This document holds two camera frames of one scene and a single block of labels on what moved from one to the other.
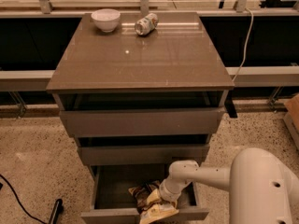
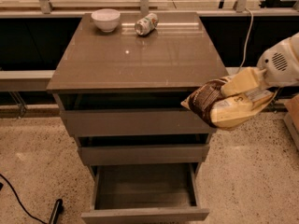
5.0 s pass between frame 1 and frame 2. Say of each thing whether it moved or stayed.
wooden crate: stayed
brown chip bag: moved
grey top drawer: stayed
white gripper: moved
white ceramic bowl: stayed
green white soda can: stayed
